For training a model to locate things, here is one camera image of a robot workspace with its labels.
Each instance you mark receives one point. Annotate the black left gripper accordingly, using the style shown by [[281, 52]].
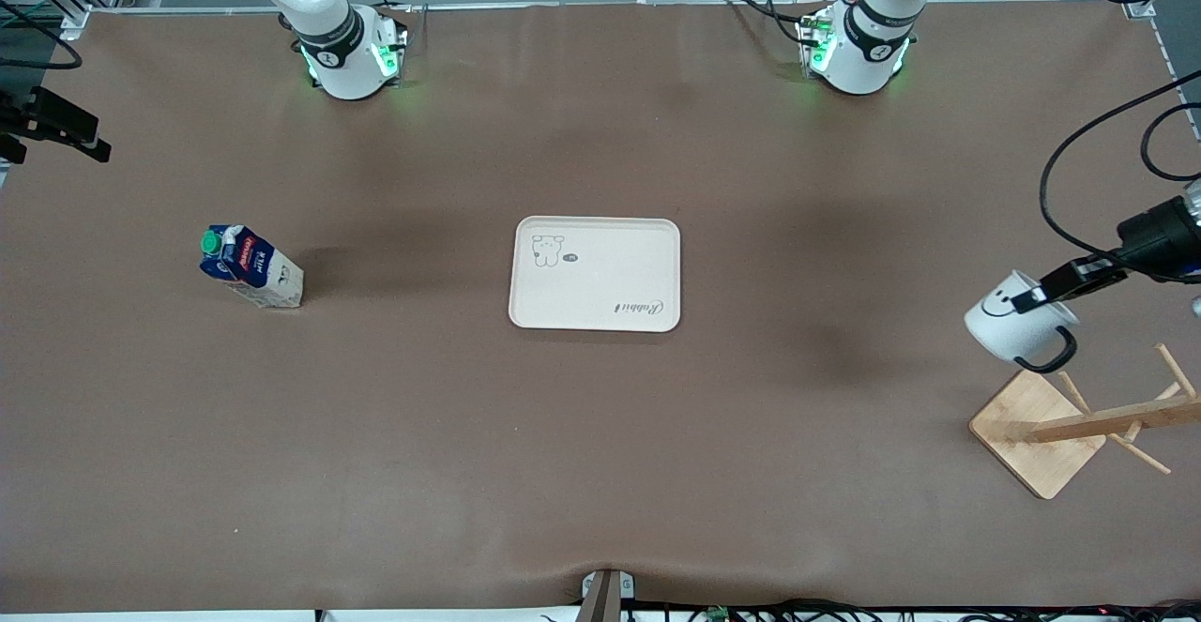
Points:
[[1152, 236]]

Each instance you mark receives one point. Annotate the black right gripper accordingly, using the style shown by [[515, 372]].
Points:
[[45, 115]]

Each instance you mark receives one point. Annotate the metal table edge bracket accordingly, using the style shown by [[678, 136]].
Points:
[[605, 594]]

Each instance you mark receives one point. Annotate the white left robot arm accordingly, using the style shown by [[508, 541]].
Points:
[[868, 40]]

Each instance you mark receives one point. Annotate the cream rectangular rabbit tray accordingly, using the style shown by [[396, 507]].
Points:
[[600, 284]]

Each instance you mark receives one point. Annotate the wooden mug rack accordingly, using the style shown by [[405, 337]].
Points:
[[1032, 434]]

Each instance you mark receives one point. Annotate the metal corner bracket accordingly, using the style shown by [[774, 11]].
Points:
[[1140, 8], [75, 22]]

